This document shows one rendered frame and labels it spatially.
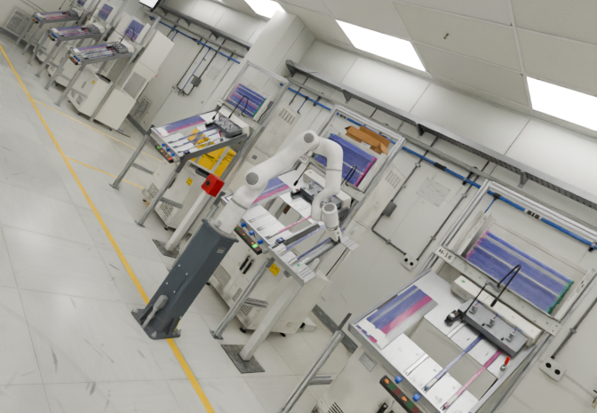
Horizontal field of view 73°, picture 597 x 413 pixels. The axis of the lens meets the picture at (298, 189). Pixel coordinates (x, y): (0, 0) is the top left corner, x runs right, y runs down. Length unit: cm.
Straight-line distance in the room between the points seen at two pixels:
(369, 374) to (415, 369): 44
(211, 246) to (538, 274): 181
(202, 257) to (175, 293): 27
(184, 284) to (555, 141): 355
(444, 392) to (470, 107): 327
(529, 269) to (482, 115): 245
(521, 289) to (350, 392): 115
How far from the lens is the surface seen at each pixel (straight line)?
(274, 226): 291
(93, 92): 687
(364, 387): 267
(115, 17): 821
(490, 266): 264
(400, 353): 232
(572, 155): 444
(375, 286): 447
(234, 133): 402
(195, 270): 241
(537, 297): 259
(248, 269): 326
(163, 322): 257
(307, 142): 224
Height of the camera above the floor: 128
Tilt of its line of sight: 3 degrees down
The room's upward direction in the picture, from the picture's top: 35 degrees clockwise
